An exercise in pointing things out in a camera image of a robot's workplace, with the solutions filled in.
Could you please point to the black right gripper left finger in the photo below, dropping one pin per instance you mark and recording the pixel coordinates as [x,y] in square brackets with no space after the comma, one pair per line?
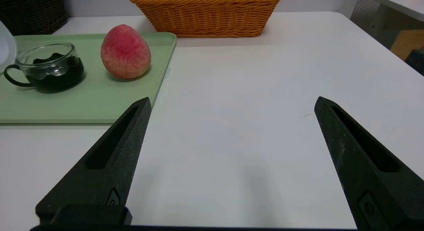
[99,171]

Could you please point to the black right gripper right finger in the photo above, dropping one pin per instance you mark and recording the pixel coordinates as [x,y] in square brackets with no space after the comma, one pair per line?
[374,191]

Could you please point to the red peach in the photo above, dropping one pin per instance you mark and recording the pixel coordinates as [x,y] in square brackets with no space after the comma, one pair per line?
[126,52]

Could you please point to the white tape roll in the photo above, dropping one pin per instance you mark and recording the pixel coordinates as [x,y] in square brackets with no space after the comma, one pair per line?
[5,49]

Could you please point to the dark brown wicker basket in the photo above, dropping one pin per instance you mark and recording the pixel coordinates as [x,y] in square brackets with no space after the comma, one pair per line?
[33,12]

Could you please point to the orange wicker basket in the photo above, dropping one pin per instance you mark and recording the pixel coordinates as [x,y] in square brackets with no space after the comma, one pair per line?
[208,16]

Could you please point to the light green plastic tray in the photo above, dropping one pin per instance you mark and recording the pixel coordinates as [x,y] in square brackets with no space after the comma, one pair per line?
[92,98]

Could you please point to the glass cup with black holder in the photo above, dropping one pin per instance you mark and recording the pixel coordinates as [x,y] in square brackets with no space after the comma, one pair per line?
[54,73]

